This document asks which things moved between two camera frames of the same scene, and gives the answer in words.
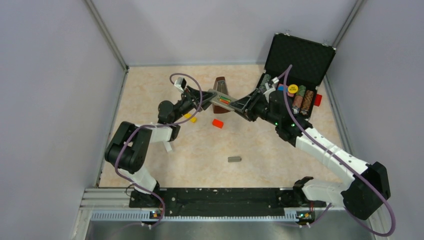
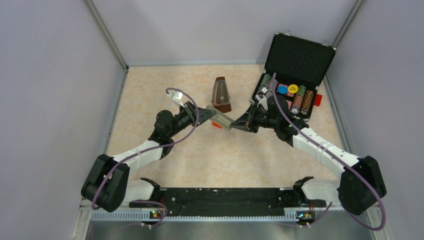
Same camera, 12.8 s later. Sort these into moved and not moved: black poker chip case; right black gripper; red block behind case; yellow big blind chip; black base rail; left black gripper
Moved: left black gripper; right black gripper
Not moved: yellow big blind chip; black poker chip case; black base rail; red block behind case
